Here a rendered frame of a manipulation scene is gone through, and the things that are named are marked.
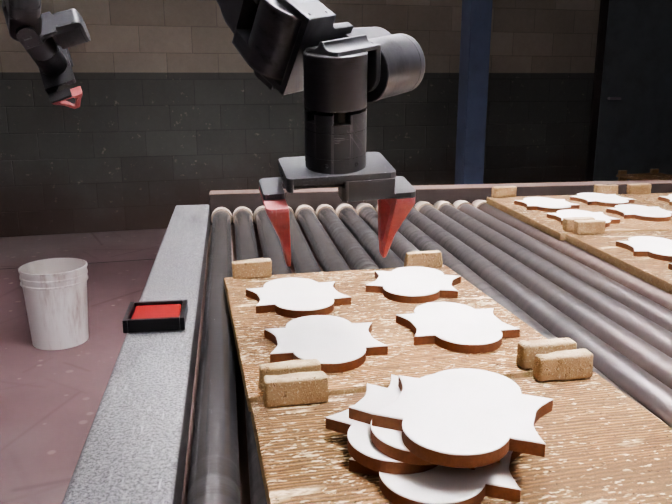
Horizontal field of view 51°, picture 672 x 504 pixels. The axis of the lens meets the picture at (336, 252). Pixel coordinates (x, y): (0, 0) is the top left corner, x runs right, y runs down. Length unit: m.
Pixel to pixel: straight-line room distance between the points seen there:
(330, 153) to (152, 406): 0.30
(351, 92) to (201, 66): 5.23
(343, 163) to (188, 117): 5.22
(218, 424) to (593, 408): 0.34
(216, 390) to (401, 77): 0.36
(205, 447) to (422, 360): 0.25
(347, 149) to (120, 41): 5.23
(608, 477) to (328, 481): 0.21
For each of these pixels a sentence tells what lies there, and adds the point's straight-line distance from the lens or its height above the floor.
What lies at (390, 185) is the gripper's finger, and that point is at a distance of 0.65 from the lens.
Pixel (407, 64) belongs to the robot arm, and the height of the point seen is 1.24.
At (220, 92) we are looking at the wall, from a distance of 5.84.
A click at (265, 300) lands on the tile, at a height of 0.95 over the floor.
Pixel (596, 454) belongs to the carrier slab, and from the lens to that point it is 0.61.
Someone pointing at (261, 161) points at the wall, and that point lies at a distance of 5.93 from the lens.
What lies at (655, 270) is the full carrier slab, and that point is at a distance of 1.18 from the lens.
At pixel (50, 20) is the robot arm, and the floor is 1.33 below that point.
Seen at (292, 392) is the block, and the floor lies 0.95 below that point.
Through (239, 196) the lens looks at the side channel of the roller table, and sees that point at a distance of 1.72.
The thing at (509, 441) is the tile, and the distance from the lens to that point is 0.53.
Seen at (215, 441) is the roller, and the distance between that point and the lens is 0.64.
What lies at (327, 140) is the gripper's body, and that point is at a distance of 0.63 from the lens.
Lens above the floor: 1.23
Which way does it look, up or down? 14 degrees down
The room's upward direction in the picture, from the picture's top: straight up
